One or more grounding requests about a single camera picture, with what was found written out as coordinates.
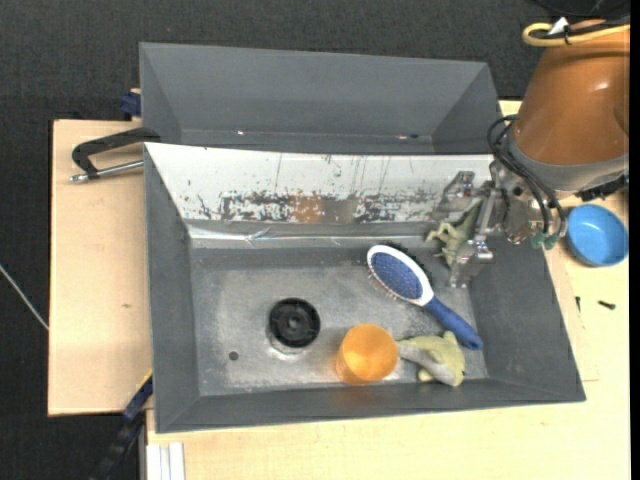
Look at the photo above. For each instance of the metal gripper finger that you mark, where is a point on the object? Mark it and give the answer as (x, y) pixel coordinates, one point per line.
(462, 193)
(467, 265)

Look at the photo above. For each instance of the green toy lizard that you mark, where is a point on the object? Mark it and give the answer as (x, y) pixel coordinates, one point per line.
(452, 238)

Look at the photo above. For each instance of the blue and white hairbrush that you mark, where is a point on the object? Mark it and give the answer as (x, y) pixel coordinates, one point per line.
(400, 273)

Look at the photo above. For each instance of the blue bowl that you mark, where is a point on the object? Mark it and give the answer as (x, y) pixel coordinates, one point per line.
(597, 235)

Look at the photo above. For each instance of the green and grey plush toy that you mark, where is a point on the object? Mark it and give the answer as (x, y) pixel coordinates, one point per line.
(442, 358)

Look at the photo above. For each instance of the small black screw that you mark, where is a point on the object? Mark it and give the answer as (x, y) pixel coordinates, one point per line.
(607, 305)

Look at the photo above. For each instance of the orange plastic cup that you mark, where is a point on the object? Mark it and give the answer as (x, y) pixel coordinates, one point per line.
(367, 355)

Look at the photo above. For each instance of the grey metal bin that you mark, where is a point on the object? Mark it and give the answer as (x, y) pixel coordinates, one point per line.
(300, 268)

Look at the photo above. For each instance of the black round disc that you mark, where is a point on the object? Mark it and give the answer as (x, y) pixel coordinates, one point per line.
(294, 322)

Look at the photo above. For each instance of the pale brown cardboard board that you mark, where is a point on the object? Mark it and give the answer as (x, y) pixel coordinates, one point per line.
(100, 268)

